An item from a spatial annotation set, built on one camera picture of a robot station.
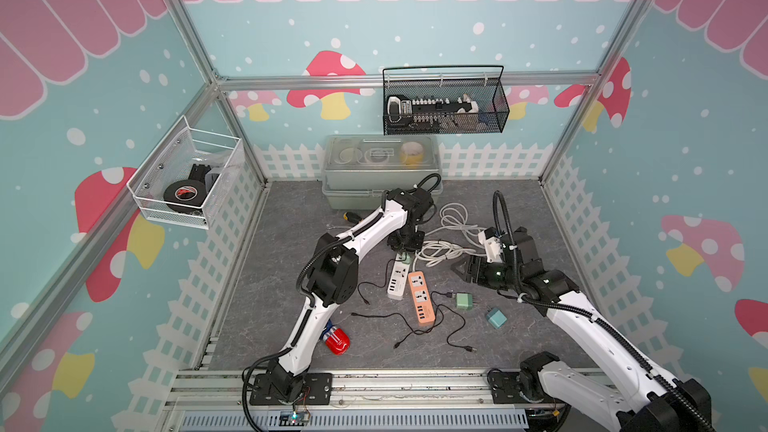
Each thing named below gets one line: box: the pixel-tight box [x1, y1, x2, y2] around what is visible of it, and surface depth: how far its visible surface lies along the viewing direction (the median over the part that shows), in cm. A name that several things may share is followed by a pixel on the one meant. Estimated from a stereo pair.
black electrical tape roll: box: [163, 179, 207, 214], surface depth 71 cm
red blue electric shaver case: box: [320, 318, 351, 356], surface depth 81 cm
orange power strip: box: [408, 271, 436, 326], surface depth 89 cm
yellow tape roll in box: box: [400, 141, 424, 166], surface depth 105 cm
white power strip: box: [387, 252, 411, 301], surface depth 93 cm
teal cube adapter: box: [486, 307, 508, 329], surface depth 85 cm
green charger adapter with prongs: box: [456, 292, 473, 311], surface depth 89 cm
